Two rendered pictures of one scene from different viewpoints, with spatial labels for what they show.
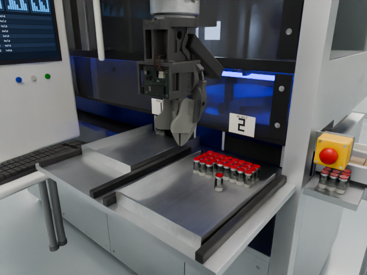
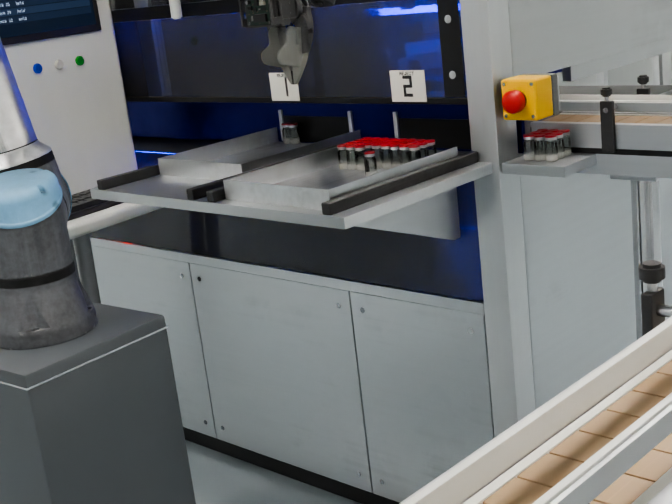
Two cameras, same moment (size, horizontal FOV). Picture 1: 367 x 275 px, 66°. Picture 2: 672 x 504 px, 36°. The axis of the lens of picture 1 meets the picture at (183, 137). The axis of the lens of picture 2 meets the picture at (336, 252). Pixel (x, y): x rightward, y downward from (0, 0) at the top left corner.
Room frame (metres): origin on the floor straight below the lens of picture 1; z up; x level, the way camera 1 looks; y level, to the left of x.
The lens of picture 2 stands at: (-1.18, -0.18, 1.26)
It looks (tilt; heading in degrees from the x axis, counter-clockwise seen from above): 16 degrees down; 5
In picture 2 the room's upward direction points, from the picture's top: 7 degrees counter-clockwise
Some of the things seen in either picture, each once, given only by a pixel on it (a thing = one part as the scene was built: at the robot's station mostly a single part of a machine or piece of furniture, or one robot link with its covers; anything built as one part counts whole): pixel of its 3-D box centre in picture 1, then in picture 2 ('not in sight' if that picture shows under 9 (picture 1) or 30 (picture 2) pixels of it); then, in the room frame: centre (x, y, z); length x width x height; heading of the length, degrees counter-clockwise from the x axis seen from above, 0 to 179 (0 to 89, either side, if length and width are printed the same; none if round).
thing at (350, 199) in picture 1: (335, 188); (553, 162); (0.69, -0.42, 0.87); 0.14 x 0.13 x 0.02; 140
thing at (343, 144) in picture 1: (333, 150); (529, 97); (0.67, -0.38, 1.00); 0.08 x 0.07 x 0.07; 140
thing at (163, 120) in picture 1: (167, 121); (276, 56); (0.48, 0.03, 1.13); 0.06 x 0.03 x 0.09; 140
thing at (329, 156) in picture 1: (329, 155); (515, 101); (0.63, -0.36, 0.99); 0.04 x 0.04 x 0.04; 50
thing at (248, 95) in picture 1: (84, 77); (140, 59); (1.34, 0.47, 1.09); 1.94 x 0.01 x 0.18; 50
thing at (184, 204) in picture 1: (200, 187); (342, 172); (0.65, -0.04, 0.90); 0.34 x 0.26 x 0.04; 140
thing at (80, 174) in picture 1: (164, 172); (295, 177); (0.79, 0.06, 0.87); 0.70 x 0.48 x 0.02; 50
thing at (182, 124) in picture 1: (181, 124); (290, 56); (0.46, 0.00, 1.13); 0.06 x 0.03 x 0.09; 140
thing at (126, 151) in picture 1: (143, 144); (261, 152); (0.95, 0.15, 0.90); 0.34 x 0.26 x 0.04; 140
